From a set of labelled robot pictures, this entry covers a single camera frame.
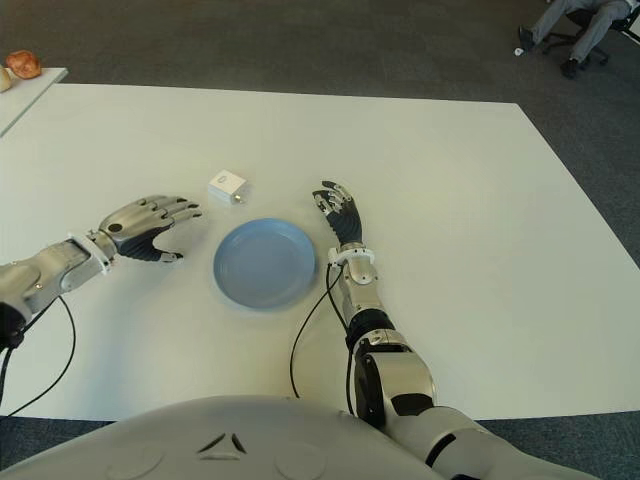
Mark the red-brown fruit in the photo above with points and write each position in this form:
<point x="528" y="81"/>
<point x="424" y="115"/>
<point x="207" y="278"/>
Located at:
<point x="23" y="64"/>

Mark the blue plate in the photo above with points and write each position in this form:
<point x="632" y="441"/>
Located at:
<point x="265" y="265"/>

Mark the white side table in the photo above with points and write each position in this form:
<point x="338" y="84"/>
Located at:
<point x="25" y="95"/>

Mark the pale yellow fruit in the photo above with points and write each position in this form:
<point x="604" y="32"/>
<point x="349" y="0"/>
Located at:
<point x="4" y="80"/>

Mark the grey robot torso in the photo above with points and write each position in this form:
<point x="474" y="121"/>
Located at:
<point x="275" y="440"/>

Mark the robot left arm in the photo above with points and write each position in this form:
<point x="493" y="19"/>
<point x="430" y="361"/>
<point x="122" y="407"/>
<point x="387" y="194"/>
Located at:
<point x="45" y="275"/>

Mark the seated person in grey trousers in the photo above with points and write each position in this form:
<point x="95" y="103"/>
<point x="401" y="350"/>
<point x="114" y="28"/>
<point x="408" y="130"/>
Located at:
<point x="585" y="30"/>

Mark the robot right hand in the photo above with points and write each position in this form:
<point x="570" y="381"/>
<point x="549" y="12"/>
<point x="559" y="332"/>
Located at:
<point x="347" y="220"/>

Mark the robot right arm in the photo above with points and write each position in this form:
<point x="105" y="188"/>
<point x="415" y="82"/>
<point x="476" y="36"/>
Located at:
<point x="400" y="370"/>

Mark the black office chair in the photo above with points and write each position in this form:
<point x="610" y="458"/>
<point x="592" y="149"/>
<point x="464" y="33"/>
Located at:
<point x="555" y="37"/>

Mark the white charger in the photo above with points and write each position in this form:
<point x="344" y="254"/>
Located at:
<point x="225" y="185"/>

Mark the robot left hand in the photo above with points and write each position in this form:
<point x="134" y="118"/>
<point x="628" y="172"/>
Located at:
<point x="132" y="225"/>

